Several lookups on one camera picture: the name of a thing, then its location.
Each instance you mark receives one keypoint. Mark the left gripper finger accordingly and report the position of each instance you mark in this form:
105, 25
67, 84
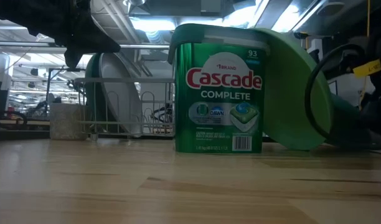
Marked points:
94, 43
73, 59

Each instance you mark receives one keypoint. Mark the teal plate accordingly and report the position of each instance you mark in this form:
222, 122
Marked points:
346, 124

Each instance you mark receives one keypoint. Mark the grey plate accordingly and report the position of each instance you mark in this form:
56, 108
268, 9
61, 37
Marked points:
122, 93

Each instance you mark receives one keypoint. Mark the clear plastic measuring cup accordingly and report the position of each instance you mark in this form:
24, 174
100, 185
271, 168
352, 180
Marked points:
67, 121

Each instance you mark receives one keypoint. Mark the light green plate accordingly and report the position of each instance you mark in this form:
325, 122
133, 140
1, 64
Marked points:
290, 93

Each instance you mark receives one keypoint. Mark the green Cascade detergent tub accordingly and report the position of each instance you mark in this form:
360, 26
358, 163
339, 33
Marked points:
218, 102

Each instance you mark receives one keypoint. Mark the black aluminium frame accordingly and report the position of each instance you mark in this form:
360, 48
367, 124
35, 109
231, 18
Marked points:
22, 134

